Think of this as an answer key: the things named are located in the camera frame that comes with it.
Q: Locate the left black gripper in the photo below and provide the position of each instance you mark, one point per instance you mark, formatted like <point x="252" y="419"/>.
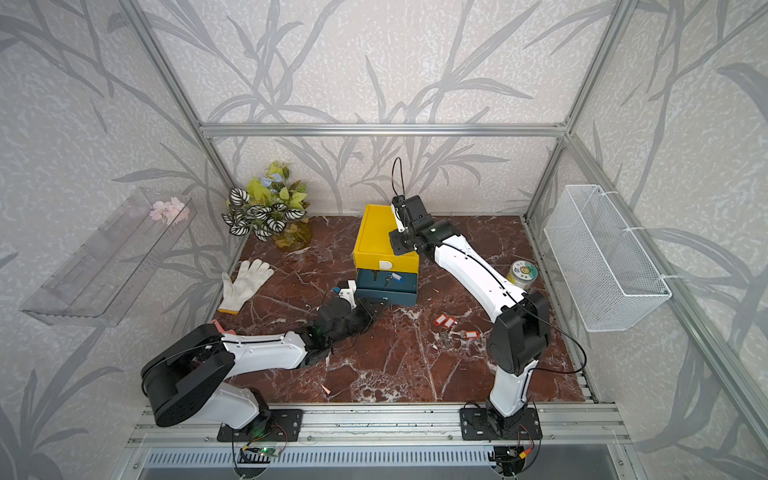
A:
<point x="365" y="308"/>

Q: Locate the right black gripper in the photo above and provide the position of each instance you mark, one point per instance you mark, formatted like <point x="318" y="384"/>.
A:
<point x="395" y="245"/>

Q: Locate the yellow drawer cabinet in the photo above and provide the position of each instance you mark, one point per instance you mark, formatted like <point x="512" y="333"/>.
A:
<point x="373" y="251"/>

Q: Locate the dark teal drawer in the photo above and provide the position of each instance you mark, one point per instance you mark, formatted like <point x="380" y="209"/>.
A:
<point x="371" y="284"/>

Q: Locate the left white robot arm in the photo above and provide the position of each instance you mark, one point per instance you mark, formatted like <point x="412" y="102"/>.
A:
<point x="190" y="378"/>

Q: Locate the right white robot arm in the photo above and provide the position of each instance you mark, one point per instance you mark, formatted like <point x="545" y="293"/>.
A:
<point x="521" y="327"/>

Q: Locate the white work glove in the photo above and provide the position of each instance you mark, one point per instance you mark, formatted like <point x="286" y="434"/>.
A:
<point x="251" y="276"/>

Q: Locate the artificial potted plant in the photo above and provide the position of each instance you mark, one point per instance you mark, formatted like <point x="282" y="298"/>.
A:
<point x="272" y="207"/>

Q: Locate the left circuit board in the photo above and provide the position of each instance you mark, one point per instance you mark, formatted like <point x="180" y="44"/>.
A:
<point x="255" y="454"/>

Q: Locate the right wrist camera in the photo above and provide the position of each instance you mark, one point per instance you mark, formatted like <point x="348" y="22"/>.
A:
<point x="399" y="224"/>

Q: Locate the solder wire spool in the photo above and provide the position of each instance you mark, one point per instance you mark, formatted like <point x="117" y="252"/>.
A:
<point x="522" y="274"/>

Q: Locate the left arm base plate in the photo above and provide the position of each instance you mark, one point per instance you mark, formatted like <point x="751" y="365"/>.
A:
<point x="277" y="425"/>

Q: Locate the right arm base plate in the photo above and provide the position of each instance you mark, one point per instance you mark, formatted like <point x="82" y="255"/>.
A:
<point x="486" y="423"/>

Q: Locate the white wire mesh basket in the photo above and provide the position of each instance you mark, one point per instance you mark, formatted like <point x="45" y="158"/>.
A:
<point x="610" y="277"/>

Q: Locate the aluminium front rail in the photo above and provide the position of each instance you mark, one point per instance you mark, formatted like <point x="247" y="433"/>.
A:
<point x="391" y="424"/>

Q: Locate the clear acrylic wall shelf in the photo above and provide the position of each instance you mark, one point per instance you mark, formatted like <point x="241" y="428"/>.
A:
<point x="100" y="282"/>

